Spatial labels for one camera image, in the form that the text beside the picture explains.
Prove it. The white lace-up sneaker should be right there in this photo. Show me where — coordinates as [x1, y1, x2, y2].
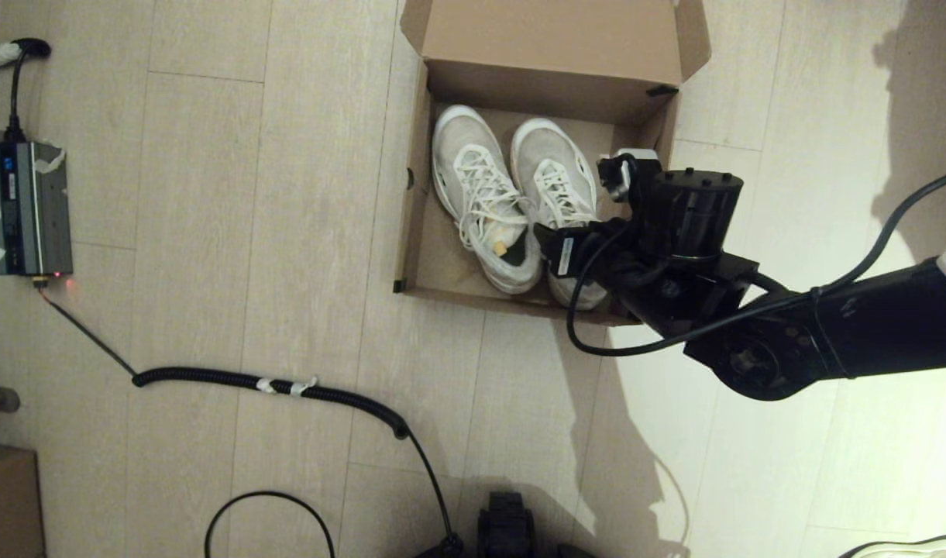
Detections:
[432, 105, 545, 295]
[510, 116, 609, 311]

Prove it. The brown cardboard shoe box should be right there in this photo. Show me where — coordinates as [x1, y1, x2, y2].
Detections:
[394, 0, 712, 326]

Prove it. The black grey robot base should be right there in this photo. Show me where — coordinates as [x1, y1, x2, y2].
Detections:
[418, 491, 597, 558]

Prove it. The small brown cardboard box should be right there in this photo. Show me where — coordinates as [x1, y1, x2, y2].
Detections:
[0, 443, 46, 558]

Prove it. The grey white chunky sneaker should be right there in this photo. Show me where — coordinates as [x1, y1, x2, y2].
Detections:
[841, 535, 946, 558]

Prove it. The grey power supply unit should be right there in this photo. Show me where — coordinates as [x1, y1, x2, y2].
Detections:
[0, 141, 74, 277]

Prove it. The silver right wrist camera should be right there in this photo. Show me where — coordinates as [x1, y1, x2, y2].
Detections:
[597, 149, 661, 204]

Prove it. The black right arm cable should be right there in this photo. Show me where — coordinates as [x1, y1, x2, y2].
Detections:
[566, 165, 946, 359]

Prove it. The thin black cable loop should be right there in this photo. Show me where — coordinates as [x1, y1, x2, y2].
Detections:
[205, 491, 338, 558]

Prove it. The black corrugated cable conduit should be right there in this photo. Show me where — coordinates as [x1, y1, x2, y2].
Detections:
[37, 279, 464, 558]

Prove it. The black power cord with tape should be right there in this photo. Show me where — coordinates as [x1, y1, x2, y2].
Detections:
[0, 39, 53, 144]

